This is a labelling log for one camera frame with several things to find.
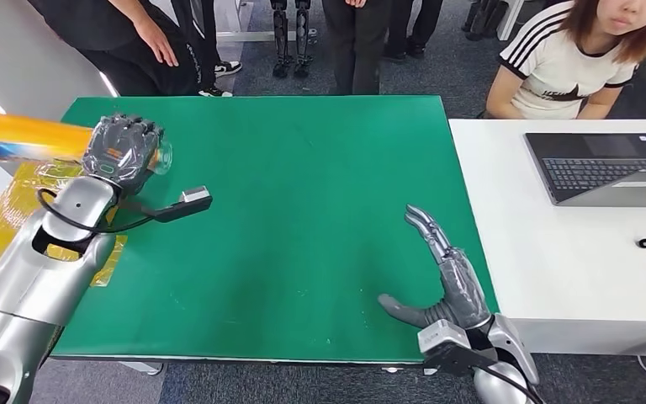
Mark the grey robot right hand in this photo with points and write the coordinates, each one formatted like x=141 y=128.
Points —
x=459 y=290

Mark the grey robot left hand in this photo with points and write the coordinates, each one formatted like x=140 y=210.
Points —
x=119 y=150

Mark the orange plastic bottle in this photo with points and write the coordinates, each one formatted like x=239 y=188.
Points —
x=22 y=134

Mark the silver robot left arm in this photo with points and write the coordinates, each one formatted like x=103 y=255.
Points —
x=33 y=290

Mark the standing person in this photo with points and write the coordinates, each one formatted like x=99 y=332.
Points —
x=117 y=50
x=412 y=28
x=356 y=44

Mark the black and white sneaker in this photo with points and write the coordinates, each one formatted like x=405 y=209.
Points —
x=228 y=68

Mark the yellow taped cardboard box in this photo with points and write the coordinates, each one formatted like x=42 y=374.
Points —
x=0 y=223

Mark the dark grey laptop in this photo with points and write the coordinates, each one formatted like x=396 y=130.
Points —
x=596 y=167

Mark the black humanoid robot legs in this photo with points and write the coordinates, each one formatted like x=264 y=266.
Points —
x=292 y=39

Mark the seated person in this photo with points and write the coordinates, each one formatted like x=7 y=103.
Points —
x=562 y=67

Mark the white furniture leg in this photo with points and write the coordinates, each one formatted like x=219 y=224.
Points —
x=509 y=17

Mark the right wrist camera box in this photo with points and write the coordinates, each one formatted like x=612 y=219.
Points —
x=445 y=343

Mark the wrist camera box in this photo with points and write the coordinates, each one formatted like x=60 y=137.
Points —
x=189 y=203
x=445 y=343

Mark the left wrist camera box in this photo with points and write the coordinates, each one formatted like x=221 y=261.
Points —
x=189 y=203

